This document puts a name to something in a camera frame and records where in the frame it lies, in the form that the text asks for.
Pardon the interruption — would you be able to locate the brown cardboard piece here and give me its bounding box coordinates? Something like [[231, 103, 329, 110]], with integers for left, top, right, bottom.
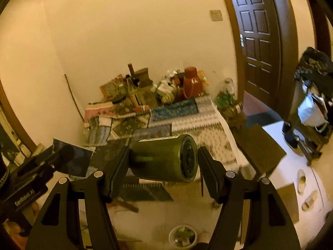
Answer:
[[277, 184, 299, 223]]

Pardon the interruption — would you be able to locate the brown door frame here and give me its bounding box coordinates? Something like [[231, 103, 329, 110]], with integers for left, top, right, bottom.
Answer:
[[299, 0, 333, 55], [216, 0, 298, 120]]

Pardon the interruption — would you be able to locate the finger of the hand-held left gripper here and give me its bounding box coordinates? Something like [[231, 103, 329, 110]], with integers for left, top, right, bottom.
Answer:
[[12, 158, 58, 186], [10, 146, 57, 174]]

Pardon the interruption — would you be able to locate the white cabinet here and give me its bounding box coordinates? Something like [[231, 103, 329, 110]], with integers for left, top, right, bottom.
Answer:
[[261, 121, 331, 250]]

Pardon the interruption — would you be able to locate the beige slipper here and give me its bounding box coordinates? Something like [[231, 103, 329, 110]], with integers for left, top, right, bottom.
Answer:
[[301, 190, 319, 211], [297, 169, 309, 194]]

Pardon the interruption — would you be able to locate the olive green bottle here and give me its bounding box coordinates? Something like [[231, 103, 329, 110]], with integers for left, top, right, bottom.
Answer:
[[129, 134, 197, 183]]

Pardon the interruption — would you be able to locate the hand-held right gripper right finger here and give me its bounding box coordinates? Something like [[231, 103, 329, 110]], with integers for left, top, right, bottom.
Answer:
[[198, 146, 302, 250]]

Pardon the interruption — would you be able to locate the dark wine bottle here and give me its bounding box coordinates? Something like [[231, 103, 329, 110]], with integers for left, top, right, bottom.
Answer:
[[127, 63, 136, 84]]

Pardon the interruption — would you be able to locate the white plastic bag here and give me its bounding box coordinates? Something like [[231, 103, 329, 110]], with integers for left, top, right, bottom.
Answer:
[[298, 94, 328, 128]]

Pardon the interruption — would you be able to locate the brown ceramic vase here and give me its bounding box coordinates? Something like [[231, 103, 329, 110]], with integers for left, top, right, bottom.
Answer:
[[134, 68, 151, 88]]

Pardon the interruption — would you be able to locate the dark metal rack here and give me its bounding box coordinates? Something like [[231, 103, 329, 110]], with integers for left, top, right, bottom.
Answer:
[[282, 81, 331, 162]]

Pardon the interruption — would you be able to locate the patterned patchwork tablecloth table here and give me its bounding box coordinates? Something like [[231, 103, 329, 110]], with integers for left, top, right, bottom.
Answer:
[[83, 96, 250, 201]]

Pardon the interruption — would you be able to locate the dark floral cloth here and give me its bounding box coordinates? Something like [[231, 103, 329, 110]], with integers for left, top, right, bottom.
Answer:
[[294, 46, 333, 81]]

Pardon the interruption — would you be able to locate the brown panel door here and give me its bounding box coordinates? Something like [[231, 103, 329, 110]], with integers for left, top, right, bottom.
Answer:
[[229, 0, 283, 105]]

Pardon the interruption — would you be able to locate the white carton box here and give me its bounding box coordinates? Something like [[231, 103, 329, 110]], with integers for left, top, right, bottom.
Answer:
[[157, 83, 173, 94]]

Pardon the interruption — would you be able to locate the red thermos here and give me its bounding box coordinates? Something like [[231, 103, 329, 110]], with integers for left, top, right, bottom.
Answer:
[[182, 67, 203, 99]]

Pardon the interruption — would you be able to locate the dark blue printed sheet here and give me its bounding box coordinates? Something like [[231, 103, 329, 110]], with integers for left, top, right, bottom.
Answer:
[[52, 139, 93, 178]]

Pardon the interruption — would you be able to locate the thin wooden stick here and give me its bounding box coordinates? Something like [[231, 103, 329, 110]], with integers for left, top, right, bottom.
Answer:
[[64, 74, 85, 121]]

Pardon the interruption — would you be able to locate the white plastic bucket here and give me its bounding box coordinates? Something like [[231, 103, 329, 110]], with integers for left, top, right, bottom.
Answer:
[[169, 225, 198, 249]]

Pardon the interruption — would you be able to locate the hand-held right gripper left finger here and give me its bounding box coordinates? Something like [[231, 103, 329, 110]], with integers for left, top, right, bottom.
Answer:
[[24, 146, 130, 250]]

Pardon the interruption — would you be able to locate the green plastic bag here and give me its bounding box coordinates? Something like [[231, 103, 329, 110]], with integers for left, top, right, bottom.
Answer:
[[216, 92, 235, 107]]

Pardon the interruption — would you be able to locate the dark blue shoe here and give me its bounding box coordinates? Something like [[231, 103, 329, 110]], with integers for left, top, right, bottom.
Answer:
[[282, 121, 299, 149]]

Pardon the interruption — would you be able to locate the dark green doormat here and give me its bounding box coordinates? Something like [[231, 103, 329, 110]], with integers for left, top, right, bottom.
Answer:
[[246, 111, 283, 125]]

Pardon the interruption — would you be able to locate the floral patterned box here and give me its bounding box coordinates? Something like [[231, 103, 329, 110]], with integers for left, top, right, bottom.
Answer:
[[100, 79, 123, 97]]

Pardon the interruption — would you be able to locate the brown bottle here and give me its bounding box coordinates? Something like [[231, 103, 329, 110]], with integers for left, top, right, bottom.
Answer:
[[174, 77, 184, 101]]

